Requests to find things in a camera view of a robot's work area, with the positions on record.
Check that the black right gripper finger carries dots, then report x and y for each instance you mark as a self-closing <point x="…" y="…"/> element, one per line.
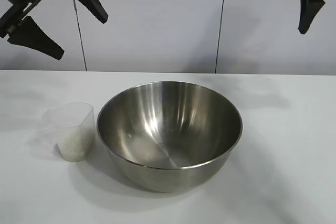
<point x="309" y="3"/>

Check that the clear plastic measuring cup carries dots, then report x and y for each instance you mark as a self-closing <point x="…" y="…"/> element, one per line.
<point x="78" y="119"/>

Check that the white rice grains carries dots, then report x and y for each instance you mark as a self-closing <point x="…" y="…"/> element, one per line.
<point x="73" y="150"/>

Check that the stainless steel mixing bowl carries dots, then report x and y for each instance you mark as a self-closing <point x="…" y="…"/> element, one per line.
<point x="168" y="179"/>

